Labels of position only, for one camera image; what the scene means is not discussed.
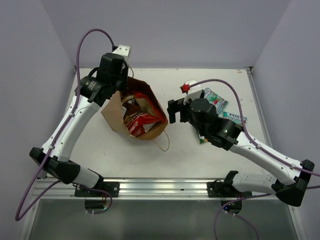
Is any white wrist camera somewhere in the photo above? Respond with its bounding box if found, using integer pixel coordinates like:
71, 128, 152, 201
112, 44, 131, 64
178, 79, 203, 105

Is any brown white chips bag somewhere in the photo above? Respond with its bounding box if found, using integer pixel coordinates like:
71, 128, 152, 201
121, 95, 141, 119

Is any aluminium front rail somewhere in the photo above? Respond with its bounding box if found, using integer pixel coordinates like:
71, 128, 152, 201
34, 177, 296, 201

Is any teal red Fox's candy bag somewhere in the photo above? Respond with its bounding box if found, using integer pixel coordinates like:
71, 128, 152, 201
204, 87, 229, 115

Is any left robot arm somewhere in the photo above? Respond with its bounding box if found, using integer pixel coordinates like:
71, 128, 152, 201
29, 47, 130, 197

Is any yellow green Fox's candy bag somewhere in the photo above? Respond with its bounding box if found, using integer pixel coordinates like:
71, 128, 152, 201
197, 132, 208, 144

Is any red orange snack bag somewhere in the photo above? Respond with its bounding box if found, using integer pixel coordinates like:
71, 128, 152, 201
134, 92, 163, 122

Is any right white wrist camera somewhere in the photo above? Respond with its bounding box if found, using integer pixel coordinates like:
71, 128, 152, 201
178, 79, 203, 105

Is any brown paper bag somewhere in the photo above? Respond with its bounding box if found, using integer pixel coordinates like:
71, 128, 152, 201
101, 75, 170, 152

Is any mint green Fox's candy bag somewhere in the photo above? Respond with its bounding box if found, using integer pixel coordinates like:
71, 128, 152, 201
223, 111, 243, 125

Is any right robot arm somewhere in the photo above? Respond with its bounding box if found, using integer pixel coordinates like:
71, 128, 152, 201
167, 98, 315, 207

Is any red cassava chips bag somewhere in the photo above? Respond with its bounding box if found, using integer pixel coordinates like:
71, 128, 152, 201
123, 111, 159, 137

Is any aluminium rail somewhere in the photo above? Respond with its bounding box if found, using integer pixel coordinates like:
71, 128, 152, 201
244, 67, 273, 148
34, 177, 296, 201

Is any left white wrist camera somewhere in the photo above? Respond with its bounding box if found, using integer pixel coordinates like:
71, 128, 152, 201
112, 44, 131, 64

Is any aluminium right side rail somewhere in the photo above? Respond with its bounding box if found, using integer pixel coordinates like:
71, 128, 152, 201
244, 67, 273, 148

